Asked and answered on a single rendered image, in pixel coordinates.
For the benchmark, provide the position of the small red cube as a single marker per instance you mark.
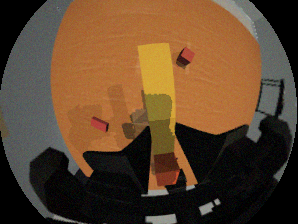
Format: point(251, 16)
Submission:
point(185, 56)

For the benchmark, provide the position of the red rectangular block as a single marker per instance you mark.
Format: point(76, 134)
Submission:
point(99, 124)

